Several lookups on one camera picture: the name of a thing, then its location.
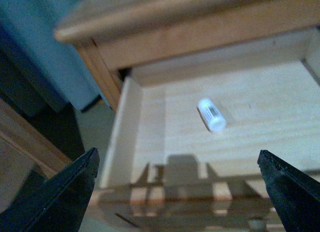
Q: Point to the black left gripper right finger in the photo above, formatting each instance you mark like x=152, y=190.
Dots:
x=294, y=194

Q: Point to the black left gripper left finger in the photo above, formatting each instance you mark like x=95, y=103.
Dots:
x=60, y=203

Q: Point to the white medicine bottle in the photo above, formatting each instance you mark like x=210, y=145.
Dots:
x=211, y=116

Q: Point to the wooden drawer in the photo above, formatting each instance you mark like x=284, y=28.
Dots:
x=165, y=171

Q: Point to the grey curtain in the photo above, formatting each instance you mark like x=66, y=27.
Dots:
x=55, y=70

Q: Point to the wooden nightstand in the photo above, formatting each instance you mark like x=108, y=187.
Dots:
x=161, y=40

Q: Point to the wooden bed frame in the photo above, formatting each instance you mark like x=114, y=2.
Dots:
x=22, y=136

